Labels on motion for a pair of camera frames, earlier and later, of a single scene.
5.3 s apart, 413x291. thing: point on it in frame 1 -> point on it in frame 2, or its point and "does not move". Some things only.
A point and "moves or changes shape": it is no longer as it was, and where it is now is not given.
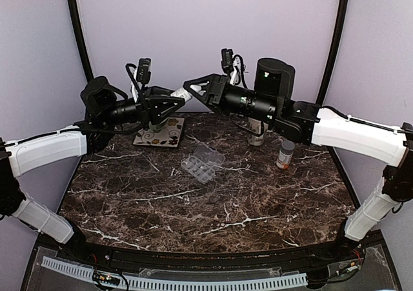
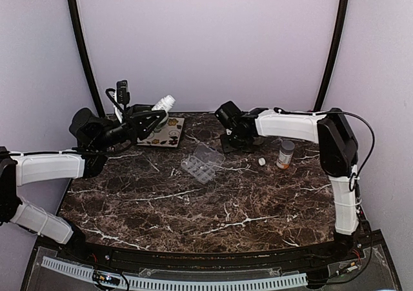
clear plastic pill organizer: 204,163 does not move
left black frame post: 79,29 does not move
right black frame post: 336,40 does not move
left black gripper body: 143,107 -> 128,124
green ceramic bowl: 159,127 does not move
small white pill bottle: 181,93 moves or changes shape
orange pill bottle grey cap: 287,148 does not move
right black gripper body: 219,83 -> 236,143
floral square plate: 169,135 does not move
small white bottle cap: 197,89 -> 262,161
